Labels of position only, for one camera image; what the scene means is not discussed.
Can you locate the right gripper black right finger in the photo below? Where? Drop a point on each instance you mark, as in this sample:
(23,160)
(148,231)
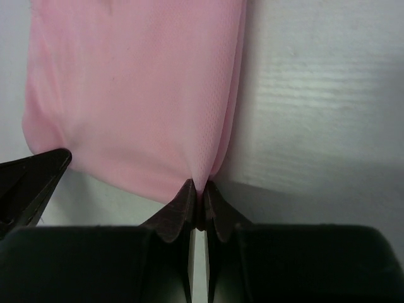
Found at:
(253,262)

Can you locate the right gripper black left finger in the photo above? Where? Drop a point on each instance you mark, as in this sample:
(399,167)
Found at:
(147,263)

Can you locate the pink t shirt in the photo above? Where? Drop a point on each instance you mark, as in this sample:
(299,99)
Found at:
(141,92)

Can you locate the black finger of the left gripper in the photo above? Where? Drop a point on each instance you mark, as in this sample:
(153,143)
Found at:
(27,185)

